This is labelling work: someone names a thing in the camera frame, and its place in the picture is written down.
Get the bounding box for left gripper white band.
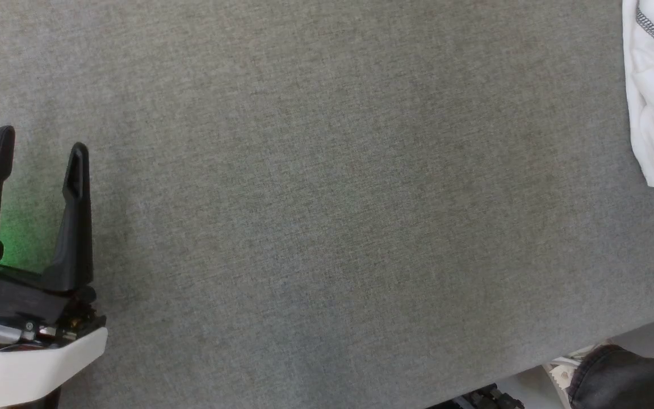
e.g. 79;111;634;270
0;126;108;409

